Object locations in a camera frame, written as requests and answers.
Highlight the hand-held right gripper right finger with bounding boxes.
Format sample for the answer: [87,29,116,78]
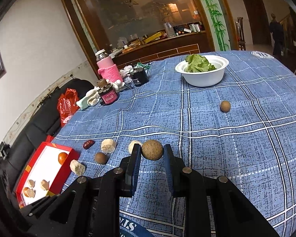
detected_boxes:
[163,144,280,237]

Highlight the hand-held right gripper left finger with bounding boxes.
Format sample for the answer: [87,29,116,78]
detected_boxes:
[39,143,141,237]

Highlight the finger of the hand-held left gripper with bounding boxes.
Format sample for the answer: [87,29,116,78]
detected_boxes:
[20,194,62,218]

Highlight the red cardboard box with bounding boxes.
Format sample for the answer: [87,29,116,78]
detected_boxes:
[15,135,80,209]

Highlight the large orange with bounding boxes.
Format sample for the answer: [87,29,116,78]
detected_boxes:
[58,152,69,165]

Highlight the blue plaid tablecloth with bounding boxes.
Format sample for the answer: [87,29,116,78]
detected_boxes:
[51,51,296,237]

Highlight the dark jar with red label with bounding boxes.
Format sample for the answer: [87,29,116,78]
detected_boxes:
[98,84,118,106]

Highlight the black sofa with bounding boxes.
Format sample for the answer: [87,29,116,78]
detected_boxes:
[0,79,94,203]

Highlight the white and mint cloth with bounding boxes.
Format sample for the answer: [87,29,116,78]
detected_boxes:
[76,86,101,111]

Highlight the white crumpled cloth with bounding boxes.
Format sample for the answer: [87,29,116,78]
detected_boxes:
[112,65,134,92]

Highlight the black jar with white label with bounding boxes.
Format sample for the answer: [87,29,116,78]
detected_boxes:
[129,67,149,87]

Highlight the red plastic bag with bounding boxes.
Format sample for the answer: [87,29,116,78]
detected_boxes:
[57,88,79,127]

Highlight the white bowl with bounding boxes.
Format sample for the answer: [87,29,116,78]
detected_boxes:
[175,55,229,87]

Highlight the green packet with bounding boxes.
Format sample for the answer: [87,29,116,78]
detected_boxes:
[134,62,152,71]

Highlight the bottle with pink knit sleeve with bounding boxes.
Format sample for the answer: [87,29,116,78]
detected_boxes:
[95,49,122,83]

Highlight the green lettuce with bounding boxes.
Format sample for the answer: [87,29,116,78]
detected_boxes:
[185,54,217,73]

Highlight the yellow box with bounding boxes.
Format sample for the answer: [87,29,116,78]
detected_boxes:
[143,31,167,42]

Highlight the clear plastic pitcher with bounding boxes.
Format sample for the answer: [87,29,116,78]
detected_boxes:
[163,22,175,37]

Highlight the wooden glass partition cabinet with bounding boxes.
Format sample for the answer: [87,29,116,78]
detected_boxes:
[55,0,240,72]

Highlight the wooden chair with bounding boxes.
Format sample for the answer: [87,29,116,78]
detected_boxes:
[235,17,246,51]

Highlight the bamboo painted panel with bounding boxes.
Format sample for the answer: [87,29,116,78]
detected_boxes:
[191,0,231,52]

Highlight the brown wooden door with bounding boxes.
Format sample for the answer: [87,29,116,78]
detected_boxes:
[240,0,272,46]

